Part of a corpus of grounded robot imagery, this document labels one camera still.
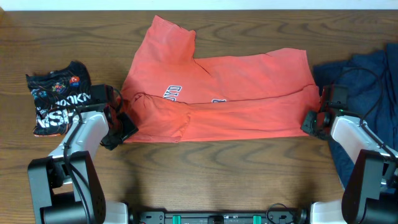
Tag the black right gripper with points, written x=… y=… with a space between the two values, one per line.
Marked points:
x=306 y=125

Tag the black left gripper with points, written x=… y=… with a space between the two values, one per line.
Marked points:
x=131 y=129

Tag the orange red t-shirt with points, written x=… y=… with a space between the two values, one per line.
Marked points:
x=174 y=97

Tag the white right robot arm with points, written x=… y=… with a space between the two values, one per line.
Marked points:
x=371 y=192

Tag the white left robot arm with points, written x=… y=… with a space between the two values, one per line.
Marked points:
x=64 y=186

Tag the black printed folded shirt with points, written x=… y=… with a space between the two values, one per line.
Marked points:
x=55 y=96

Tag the dark blue denim garment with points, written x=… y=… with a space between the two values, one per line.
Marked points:
x=372 y=83

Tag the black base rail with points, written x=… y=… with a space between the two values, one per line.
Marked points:
x=277 y=216

